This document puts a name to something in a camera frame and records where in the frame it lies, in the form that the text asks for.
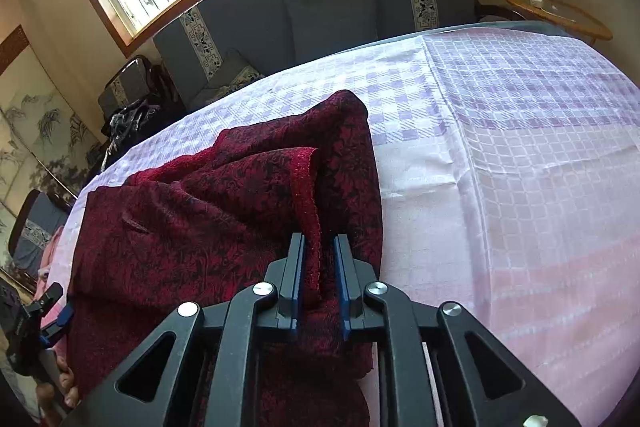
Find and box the pile of dark clothes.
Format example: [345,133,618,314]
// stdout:
[100,101,162,158]

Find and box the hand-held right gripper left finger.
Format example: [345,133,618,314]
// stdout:
[62,233,307,427]

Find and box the dark bag on chair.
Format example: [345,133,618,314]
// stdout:
[97,54,173,132]

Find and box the dark red floral garment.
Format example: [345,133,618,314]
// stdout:
[65,89,383,427]

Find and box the person's left hand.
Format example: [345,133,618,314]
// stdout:
[32,356,82,414]

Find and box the grey sofa with patterned bands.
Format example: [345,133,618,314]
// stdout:
[152,0,516,112]

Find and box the dark wooden armchair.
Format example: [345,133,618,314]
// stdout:
[7,189,76,279]

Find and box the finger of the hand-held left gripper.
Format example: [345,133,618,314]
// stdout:
[41,300,75,351]
[27,283,65,315]

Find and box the painted folding screen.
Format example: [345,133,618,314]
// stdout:
[0,24,107,228]

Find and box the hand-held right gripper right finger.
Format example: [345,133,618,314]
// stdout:
[332,234,583,427]

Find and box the grey cushion with patterned band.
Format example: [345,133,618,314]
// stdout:
[192,49,266,110]

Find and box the round wooden side table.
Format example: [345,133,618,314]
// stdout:
[502,0,613,46]

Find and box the plain grey cushion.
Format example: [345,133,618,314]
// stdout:
[284,0,378,64]

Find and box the pink lilac checked blanket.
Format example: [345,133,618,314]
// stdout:
[37,22,640,427]

